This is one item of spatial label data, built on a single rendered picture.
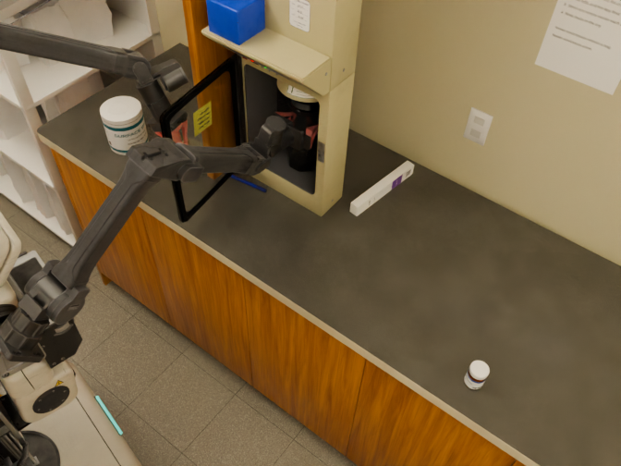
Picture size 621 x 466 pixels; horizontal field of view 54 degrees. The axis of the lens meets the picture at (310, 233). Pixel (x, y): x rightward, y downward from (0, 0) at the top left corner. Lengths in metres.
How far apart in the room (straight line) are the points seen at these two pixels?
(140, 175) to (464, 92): 1.03
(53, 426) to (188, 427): 0.52
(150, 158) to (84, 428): 1.28
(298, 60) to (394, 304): 0.70
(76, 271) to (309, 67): 0.69
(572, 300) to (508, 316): 0.20
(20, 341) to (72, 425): 0.97
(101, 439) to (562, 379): 1.49
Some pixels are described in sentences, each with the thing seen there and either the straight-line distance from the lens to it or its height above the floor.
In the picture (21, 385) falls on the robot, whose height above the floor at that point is 0.86.
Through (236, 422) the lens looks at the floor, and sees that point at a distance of 2.55.
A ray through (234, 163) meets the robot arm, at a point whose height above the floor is 1.28.
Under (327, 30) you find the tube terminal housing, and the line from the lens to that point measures 1.48.
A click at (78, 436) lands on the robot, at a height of 0.28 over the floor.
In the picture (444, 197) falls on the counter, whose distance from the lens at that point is 2.00.
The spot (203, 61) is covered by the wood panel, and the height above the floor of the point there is 1.37.
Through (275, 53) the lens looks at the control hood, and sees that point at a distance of 1.51.
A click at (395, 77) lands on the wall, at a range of 2.00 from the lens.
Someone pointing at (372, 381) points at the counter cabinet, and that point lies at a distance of 1.79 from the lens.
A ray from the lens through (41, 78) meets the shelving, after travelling 2.60.
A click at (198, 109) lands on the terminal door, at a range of 1.65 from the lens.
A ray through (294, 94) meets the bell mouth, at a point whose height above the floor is 1.33.
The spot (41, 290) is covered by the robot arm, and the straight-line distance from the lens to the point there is 1.40.
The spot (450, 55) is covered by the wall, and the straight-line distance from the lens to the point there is 1.87.
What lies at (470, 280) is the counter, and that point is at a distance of 1.80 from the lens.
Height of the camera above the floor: 2.34
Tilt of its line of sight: 50 degrees down
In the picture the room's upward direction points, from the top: 3 degrees clockwise
